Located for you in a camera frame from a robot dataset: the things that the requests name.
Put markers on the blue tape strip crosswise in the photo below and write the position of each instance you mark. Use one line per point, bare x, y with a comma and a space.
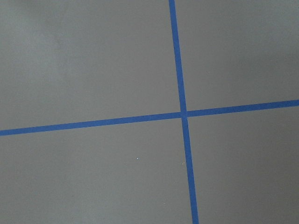
153, 117

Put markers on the blue tape strip lengthwise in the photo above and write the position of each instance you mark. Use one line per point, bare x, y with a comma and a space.
183, 113

